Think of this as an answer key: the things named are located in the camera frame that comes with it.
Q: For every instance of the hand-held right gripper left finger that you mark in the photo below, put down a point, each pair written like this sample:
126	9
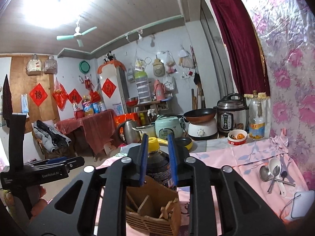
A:
143	157

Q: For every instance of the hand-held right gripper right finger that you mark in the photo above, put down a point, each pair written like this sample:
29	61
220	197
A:
172	157

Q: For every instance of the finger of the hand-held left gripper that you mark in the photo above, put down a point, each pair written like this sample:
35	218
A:
56	160

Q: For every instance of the bundle of wooden chopsticks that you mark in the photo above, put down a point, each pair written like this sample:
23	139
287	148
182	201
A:
132	200

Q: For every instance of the wooden utensil holder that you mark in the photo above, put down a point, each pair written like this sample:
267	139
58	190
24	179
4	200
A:
147	223

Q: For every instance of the person's left hand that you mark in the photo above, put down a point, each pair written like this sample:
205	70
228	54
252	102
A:
39	199

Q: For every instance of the dark sauce bottle yellow cap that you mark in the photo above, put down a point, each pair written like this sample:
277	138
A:
157	164

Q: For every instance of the yellow ladle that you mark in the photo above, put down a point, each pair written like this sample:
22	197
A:
184	143

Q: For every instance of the wooden chair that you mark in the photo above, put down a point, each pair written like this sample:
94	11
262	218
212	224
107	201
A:
41	150

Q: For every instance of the grey black jackets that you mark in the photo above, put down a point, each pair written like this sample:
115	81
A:
51	135

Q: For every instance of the steel electric kettle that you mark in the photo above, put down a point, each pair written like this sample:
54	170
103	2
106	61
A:
130	132

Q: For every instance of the pale green rice cooker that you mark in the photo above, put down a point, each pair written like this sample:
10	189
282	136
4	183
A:
168	129

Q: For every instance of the cardboard box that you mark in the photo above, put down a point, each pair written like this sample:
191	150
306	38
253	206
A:
110	148

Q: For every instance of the white electric cooker base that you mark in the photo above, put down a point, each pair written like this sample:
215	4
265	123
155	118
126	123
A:
203	130

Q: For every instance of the orange red gift bag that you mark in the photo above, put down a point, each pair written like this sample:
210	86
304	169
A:
128	118

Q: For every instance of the brown wok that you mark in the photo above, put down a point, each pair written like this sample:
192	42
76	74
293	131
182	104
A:
199	116

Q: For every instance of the red cloth covered table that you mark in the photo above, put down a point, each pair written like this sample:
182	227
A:
96	127

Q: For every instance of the wooden side table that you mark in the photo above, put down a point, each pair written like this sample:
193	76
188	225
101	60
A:
157	104

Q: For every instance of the red basin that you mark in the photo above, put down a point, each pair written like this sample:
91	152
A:
132	101

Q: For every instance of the white patterned jar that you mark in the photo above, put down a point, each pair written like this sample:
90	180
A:
75	106

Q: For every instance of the white refrigerator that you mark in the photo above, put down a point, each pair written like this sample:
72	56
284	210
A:
115	105

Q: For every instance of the yellow cooking oil jug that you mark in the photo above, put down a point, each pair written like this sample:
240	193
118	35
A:
88	108

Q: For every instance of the blue white hanging packet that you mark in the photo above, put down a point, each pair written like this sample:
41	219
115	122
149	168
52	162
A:
25	105

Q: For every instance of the red plastic bag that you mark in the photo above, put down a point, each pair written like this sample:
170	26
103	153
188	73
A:
60	94

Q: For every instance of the red diamond paper poster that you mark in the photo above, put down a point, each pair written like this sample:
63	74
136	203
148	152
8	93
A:
38	94
75	96
109	88

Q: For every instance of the white red bowl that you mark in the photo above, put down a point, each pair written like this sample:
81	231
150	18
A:
237	139

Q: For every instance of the pink thermos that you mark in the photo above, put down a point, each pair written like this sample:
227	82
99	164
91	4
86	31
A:
159	91

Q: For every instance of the stacked container green lid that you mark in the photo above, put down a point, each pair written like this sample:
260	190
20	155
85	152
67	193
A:
143	88

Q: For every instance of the black silver pressure cooker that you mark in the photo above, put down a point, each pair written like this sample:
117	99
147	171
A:
231	118

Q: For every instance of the white printed tote bag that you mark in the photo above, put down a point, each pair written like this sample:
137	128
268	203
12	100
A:
169	84

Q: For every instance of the pink deer print tablecloth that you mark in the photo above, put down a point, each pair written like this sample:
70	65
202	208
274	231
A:
246	162

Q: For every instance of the black hanging spatula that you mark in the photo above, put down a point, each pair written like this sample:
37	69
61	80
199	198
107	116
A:
196	78

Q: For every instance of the beige hanging pocket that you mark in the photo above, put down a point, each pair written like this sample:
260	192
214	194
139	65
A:
158	67

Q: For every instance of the clear bag red contents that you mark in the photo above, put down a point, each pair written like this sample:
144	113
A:
170	65

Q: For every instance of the clear plastic oil bottle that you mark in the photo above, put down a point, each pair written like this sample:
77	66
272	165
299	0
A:
257	118

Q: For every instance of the yellow clear plastic bag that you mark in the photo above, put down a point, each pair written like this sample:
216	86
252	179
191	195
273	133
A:
139	62

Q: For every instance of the clear grey handbag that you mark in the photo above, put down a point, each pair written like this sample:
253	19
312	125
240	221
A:
50	66

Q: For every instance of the beige hanging bag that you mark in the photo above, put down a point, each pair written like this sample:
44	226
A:
187	63

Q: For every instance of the white handbag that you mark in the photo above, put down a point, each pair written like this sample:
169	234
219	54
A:
34	66

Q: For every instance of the green plastic basin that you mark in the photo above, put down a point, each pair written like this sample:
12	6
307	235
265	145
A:
84	66

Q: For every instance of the orange cloth cover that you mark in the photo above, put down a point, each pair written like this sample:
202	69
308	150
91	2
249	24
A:
110	65

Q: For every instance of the white ceramic spoon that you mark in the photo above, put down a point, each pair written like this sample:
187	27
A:
273	162

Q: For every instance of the white hanging bag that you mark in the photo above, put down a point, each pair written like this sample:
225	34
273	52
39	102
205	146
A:
183	53

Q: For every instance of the panda plush toy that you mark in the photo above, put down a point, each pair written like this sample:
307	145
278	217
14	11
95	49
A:
108	57

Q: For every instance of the small metal spoon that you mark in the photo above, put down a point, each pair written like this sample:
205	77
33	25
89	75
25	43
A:
283	174

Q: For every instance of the green ceiling fan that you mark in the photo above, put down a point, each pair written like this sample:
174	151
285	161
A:
78	35

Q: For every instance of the maroon curtain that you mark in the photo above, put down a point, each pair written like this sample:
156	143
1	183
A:
241	41

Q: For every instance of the white power bank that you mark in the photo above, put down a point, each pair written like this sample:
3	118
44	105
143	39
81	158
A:
305	206

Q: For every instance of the floral plastic sheet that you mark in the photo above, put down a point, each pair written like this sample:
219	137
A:
290	66

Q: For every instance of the plywood wall board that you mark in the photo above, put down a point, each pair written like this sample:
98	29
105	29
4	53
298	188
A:
18	83

